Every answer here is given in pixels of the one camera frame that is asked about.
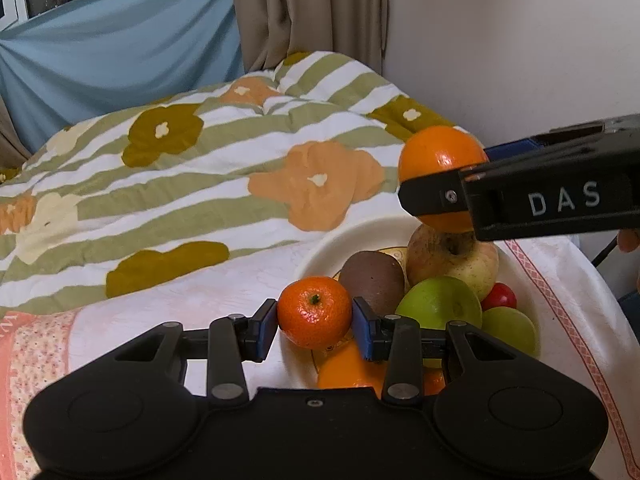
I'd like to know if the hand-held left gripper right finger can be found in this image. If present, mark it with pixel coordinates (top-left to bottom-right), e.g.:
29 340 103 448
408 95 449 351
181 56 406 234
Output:
352 297 519 407

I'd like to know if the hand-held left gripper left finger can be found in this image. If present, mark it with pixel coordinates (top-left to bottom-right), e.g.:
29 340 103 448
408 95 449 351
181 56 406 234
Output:
115 299 279 407

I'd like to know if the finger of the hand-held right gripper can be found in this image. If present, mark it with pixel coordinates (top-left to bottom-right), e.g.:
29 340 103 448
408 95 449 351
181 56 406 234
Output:
484 122 608 162
398 169 476 222

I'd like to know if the large orange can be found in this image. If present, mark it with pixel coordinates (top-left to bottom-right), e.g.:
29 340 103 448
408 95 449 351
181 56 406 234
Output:
398 126 490 234

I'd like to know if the mandarin with green stem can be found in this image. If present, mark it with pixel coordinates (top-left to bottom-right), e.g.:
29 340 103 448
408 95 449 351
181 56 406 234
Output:
277 276 353 351

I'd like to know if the large green apple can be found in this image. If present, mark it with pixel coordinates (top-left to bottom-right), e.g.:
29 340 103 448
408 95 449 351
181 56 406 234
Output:
395 276 484 332

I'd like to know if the cream bowl with yellow print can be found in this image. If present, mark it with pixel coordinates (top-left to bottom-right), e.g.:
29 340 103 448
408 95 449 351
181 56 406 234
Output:
300 212 544 392

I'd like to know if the red cherry tomato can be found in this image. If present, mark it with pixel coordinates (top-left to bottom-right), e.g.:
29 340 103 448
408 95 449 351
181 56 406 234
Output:
481 282 517 310

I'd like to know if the small green apple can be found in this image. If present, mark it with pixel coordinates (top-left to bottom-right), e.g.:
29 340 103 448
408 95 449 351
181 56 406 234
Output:
481 306 537 357

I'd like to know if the person's right hand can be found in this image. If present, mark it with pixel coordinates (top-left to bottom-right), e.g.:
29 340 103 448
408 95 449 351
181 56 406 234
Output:
617 227 640 254

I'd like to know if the brown kiwi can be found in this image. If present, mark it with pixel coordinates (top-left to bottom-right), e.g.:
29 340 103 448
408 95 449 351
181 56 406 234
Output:
339 251 407 317

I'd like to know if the yellow red apple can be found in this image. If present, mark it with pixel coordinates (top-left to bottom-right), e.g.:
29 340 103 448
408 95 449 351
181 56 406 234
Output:
406 224 501 303

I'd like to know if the green striped floral quilt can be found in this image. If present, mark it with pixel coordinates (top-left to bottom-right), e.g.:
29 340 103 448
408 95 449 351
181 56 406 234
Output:
0 50 482 322

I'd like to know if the beige curtain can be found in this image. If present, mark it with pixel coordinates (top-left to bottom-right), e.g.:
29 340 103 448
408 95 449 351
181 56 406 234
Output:
0 94 32 171
229 0 389 74

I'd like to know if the blue cloth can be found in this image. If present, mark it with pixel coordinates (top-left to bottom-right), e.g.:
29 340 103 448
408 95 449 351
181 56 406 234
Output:
0 0 246 158

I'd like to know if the black cable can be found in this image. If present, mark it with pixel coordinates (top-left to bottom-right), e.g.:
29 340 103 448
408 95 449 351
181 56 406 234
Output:
590 234 621 266

